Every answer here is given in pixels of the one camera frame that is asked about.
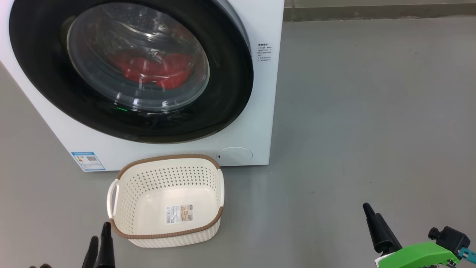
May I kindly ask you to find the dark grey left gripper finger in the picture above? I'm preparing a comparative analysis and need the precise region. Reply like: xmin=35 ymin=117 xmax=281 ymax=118
xmin=83 ymin=236 xmax=99 ymax=268
xmin=95 ymin=222 xmax=116 ymax=268

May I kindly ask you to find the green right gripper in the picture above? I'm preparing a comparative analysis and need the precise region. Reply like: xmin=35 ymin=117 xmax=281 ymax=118
xmin=363 ymin=202 xmax=460 ymax=268

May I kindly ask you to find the washing machine door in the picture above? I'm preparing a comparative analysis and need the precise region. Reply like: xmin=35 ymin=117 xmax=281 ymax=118
xmin=9 ymin=0 xmax=254 ymax=144

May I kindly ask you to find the plain red garment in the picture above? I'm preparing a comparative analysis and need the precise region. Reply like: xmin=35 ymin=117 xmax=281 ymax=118
xmin=110 ymin=50 xmax=164 ymax=83

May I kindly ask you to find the cream perforated laundry basket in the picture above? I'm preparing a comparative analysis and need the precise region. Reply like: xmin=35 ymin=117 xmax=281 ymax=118
xmin=107 ymin=154 xmax=225 ymax=248

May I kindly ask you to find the printed product label sticker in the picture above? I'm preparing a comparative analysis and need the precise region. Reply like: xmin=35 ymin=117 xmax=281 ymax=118
xmin=165 ymin=204 xmax=194 ymax=225

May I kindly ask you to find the white washing machine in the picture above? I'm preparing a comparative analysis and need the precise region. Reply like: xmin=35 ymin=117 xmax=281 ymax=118
xmin=0 ymin=0 xmax=285 ymax=172

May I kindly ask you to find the blue energy label sticker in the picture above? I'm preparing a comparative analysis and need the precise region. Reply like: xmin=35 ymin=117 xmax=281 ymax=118
xmin=71 ymin=151 xmax=106 ymax=172

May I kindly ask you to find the round white filter cover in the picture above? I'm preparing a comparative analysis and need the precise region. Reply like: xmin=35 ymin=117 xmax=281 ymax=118
xmin=217 ymin=147 xmax=253 ymax=165

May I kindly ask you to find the small printed text sticker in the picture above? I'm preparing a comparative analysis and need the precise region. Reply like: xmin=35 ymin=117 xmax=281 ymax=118
xmin=257 ymin=43 xmax=273 ymax=63

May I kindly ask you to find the teal right cable connector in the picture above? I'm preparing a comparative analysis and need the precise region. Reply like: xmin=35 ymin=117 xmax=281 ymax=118
xmin=458 ymin=247 xmax=476 ymax=262

